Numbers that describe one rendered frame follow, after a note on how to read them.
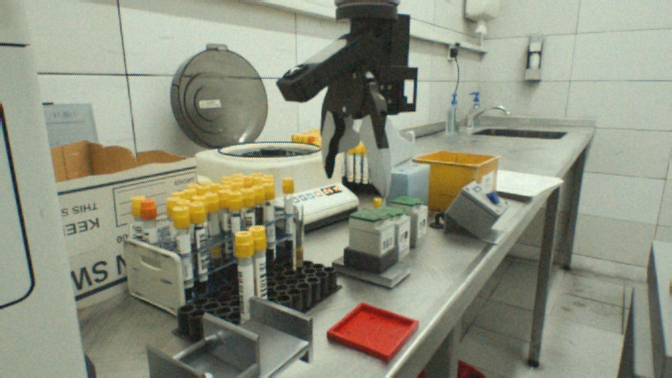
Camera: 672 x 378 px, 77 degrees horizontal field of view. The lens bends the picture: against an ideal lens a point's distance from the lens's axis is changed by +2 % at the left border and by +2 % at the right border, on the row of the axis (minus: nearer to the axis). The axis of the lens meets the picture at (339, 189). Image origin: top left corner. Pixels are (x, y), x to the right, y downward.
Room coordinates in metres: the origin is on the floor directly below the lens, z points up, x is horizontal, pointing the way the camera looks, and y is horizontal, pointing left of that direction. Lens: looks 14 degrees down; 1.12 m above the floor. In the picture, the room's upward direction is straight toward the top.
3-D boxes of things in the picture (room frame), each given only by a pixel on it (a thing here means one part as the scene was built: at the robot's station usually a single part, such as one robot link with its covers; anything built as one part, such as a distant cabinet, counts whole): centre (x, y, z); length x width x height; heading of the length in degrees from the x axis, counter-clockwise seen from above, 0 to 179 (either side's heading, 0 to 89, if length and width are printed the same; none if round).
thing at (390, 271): (0.52, -0.04, 0.89); 0.09 x 0.05 x 0.04; 55
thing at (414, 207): (0.63, -0.11, 0.91); 0.05 x 0.04 x 0.07; 56
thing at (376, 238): (0.52, -0.04, 0.92); 0.05 x 0.04 x 0.06; 55
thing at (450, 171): (0.84, -0.24, 0.92); 0.13 x 0.13 x 0.10; 53
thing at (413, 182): (0.73, -0.12, 0.92); 0.10 x 0.07 x 0.10; 148
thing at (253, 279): (0.43, 0.08, 0.93); 0.17 x 0.09 x 0.11; 147
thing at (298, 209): (0.48, 0.05, 0.93); 0.01 x 0.01 x 0.10; 57
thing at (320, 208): (0.81, 0.12, 0.94); 0.30 x 0.24 x 0.12; 47
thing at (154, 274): (0.51, 0.15, 0.91); 0.20 x 0.10 x 0.07; 146
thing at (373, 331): (0.38, -0.03, 0.88); 0.07 x 0.07 x 0.01; 56
